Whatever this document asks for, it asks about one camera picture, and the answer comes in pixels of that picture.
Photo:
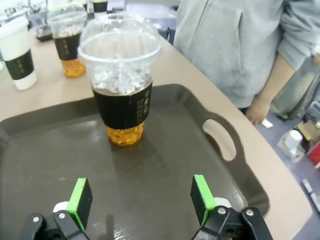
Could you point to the white cylinder container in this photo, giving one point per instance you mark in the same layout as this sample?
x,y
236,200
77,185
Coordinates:
x,y
295,141

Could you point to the clear plastic iced coffee cup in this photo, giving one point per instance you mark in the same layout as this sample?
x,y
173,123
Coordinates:
x,y
120,107
66,47

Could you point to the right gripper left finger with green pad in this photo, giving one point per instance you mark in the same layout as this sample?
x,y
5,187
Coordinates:
x,y
80,202

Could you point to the red box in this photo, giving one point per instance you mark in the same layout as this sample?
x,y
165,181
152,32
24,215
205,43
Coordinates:
x,y
314,156

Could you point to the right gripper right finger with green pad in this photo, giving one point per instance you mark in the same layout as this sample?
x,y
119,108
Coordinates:
x,y
201,200

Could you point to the white paper cup black sleeve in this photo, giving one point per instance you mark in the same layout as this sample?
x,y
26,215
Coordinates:
x,y
100,6
17,67

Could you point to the brown plastic serving tray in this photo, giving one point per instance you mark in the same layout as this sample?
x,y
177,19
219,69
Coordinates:
x,y
162,162

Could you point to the brown cardboard box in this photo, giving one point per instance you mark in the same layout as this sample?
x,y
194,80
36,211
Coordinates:
x,y
308,128

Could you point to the person's left forearm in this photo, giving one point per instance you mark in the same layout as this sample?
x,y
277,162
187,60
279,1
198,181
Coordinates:
x,y
275,80

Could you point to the person in grey hoodie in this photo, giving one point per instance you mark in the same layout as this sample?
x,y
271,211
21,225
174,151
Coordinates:
x,y
225,50

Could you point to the person's left hand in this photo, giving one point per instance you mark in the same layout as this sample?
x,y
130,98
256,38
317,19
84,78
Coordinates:
x,y
258,111

